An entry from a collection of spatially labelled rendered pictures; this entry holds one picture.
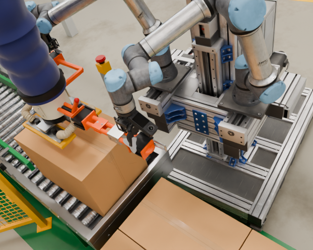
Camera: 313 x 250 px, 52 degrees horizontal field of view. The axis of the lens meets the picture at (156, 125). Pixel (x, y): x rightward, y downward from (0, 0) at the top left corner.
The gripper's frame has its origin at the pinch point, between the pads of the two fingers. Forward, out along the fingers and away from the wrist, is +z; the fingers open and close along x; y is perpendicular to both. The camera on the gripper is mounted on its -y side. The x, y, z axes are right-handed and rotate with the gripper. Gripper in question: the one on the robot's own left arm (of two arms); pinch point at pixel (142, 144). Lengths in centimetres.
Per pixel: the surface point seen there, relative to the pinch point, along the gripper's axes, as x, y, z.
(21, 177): 31, 99, 59
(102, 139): -4.9, 39.6, 24.0
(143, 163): -18, 30, 55
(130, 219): 13, 19, 65
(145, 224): 10, 9, 65
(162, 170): -25, 25, 68
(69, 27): -169, 303, 103
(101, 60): -49, 80, 15
